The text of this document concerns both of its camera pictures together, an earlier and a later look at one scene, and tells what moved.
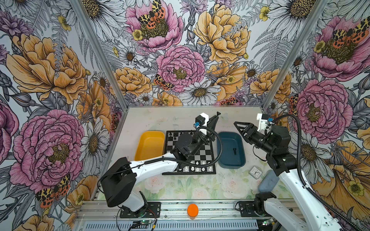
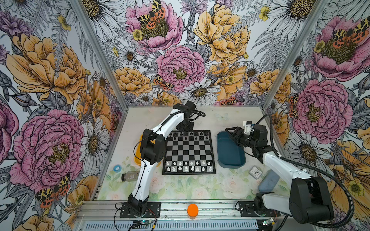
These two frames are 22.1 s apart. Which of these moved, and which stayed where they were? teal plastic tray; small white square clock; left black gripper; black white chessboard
Moved: left black gripper
Stayed: small white square clock; black white chessboard; teal plastic tray
